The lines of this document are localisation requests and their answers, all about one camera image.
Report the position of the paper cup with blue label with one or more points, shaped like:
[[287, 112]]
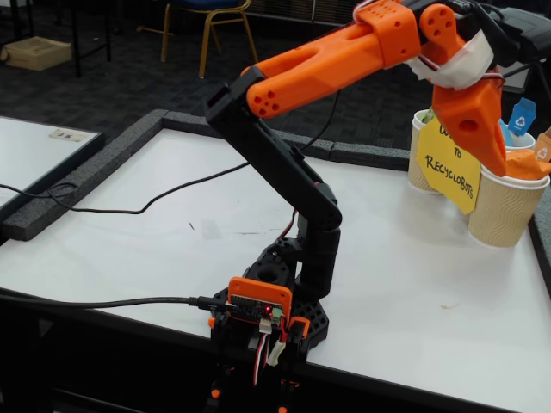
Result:
[[523, 139]]

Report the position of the tape-wrapped wrist camera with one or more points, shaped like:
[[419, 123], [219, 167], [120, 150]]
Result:
[[465, 60]]

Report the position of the gold frame blue seat chair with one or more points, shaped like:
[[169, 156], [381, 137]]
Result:
[[215, 17]]

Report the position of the orange bin label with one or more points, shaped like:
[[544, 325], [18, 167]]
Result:
[[543, 146]]

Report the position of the black table leg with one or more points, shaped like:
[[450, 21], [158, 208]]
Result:
[[76, 43]]

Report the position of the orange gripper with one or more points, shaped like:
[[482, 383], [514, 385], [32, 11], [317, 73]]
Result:
[[467, 113]]

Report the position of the blue paper bin label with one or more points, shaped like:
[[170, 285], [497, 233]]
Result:
[[522, 118]]

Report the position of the white board with black frame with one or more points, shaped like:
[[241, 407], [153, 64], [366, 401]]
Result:
[[30, 155]]

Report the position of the cardboard box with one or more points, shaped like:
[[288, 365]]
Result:
[[36, 53]]

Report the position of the orange paper-wrapped packet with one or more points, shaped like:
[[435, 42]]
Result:
[[527, 165]]

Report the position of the black orange table clamp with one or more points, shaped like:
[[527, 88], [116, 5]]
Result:
[[221, 344], [297, 331]]

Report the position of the paper cup with orange label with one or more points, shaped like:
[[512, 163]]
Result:
[[503, 211]]

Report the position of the black and orange robot arm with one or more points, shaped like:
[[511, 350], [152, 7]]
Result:
[[310, 86]]

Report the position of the paper cup with green label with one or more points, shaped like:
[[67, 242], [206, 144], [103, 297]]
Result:
[[415, 155]]

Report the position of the orange-cased controller board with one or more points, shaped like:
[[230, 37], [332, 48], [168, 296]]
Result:
[[258, 294]]

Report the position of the small paper sticker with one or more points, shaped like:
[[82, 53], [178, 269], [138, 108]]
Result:
[[68, 135]]

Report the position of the yellow handwritten welcome sign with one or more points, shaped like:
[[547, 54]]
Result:
[[447, 176]]

